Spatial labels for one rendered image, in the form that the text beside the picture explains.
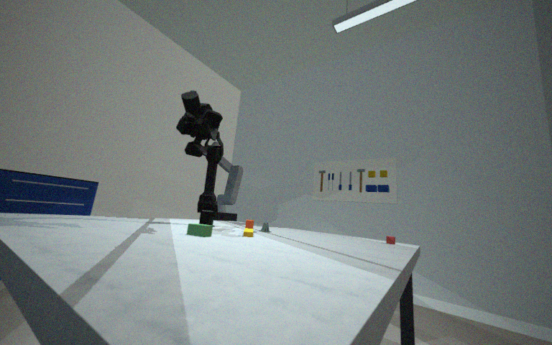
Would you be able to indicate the green block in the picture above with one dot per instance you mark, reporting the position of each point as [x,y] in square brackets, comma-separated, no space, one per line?
[199,230]

